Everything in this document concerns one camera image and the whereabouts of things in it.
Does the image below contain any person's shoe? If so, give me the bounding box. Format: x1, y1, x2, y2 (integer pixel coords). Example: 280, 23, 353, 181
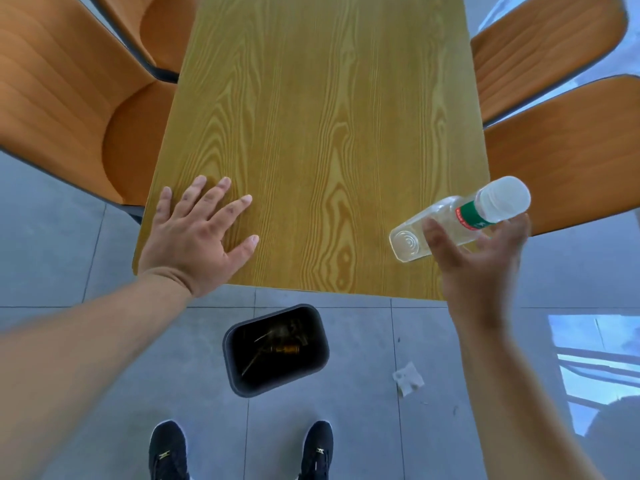
299, 420, 335, 480
148, 420, 191, 480

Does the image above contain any orange grey chair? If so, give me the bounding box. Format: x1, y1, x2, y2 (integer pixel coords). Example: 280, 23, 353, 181
75, 0, 203, 85
483, 74, 640, 237
0, 0, 177, 225
469, 0, 630, 127

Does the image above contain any person's left shoe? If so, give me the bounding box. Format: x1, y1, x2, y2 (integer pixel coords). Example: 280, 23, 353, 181
148, 420, 191, 480

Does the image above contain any clear plastic bottle white cap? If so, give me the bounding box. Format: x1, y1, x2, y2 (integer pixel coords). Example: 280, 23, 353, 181
389, 175, 532, 264

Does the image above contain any wooden table black base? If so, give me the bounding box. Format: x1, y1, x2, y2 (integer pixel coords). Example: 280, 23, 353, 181
132, 0, 492, 301

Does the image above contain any person's right shoe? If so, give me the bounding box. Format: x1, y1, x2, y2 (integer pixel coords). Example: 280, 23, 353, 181
299, 420, 335, 480

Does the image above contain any person's left hand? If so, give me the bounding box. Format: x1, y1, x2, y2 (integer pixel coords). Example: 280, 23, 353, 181
137, 175, 260, 299

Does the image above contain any person's right forearm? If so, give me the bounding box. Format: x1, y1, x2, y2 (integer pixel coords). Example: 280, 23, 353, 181
447, 304, 601, 480

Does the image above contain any person's left forearm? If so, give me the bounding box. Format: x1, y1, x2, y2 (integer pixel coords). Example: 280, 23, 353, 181
0, 267, 201, 480

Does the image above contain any grey waste bin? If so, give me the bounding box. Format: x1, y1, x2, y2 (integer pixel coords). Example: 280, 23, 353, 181
222, 304, 331, 399

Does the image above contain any crumpled white tissue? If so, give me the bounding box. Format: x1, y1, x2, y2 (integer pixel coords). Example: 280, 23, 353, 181
392, 362, 426, 398

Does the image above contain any person's right hand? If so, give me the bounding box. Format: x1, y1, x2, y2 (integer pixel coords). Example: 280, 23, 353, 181
422, 213, 532, 331

